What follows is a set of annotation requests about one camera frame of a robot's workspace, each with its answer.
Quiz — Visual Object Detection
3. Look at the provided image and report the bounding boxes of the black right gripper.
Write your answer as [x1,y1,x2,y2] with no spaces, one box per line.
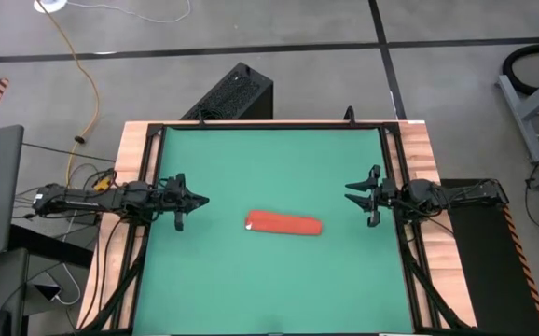
[345,164,404,229]

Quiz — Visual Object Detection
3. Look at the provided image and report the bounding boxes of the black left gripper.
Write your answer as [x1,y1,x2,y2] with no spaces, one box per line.
[159,173,210,232]

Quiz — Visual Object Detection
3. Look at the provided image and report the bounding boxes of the orange towel with white tag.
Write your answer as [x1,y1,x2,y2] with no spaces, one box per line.
[243,209,324,237]

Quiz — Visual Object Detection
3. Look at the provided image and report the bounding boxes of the green table mat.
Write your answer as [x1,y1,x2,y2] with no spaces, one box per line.
[133,126,418,335]

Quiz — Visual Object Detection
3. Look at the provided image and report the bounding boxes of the black computer tower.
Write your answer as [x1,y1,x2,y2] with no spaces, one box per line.
[180,62,274,121]

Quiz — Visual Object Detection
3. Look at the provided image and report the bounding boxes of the large black hazard-striped floor mat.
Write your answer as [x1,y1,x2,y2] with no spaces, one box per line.
[439,178,539,336]

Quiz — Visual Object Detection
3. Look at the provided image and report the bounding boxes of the grey metal stand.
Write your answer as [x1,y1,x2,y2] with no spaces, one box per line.
[495,64,539,164]

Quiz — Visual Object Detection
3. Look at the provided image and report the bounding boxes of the grey cabinet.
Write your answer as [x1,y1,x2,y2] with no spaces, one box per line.
[0,246,31,336]

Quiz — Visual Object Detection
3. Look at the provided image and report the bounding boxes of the white tower fan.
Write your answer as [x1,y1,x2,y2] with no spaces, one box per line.
[33,0,69,14]

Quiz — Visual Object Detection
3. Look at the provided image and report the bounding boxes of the black aluminium table frame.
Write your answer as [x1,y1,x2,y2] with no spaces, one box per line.
[76,119,474,336]

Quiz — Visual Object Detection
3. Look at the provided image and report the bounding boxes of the orange extension cable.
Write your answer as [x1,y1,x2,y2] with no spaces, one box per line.
[35,0,101,188]

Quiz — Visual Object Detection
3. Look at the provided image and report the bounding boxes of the white fan cable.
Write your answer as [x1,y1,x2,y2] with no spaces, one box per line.
[66,0,191,23]

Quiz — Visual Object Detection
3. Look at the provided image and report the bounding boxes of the black hose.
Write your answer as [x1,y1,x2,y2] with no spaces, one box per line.
[502,43,539,97]

